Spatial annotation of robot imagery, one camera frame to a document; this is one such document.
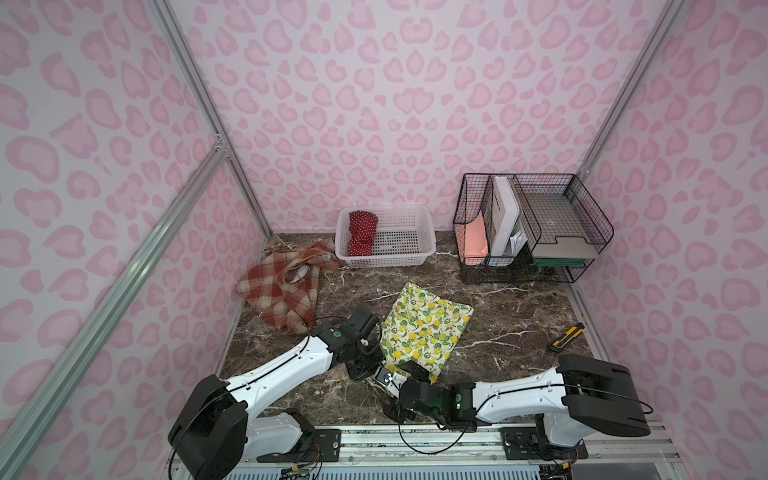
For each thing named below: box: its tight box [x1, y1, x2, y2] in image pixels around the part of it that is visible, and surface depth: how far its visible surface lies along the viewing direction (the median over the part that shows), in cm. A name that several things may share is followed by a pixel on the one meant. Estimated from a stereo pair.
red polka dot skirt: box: [348, 210, 379, 256], surface depth 115 cm
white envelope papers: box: [509, 231, 528, 256], surface depth 97 cm
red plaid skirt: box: [237, 239, 342, 335], surface depth 103 cm
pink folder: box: [461, 211, 488, 266], surface depth 116 cm
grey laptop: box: [524, 187, 603, 259], surface depth 98 cm
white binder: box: [491, 176, 521, 257], surface depth 98 cm
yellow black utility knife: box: [550, 322, 586, 352], surface depth 91 cm
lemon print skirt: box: [380, 282, 474, 384], surface depth 92 cm
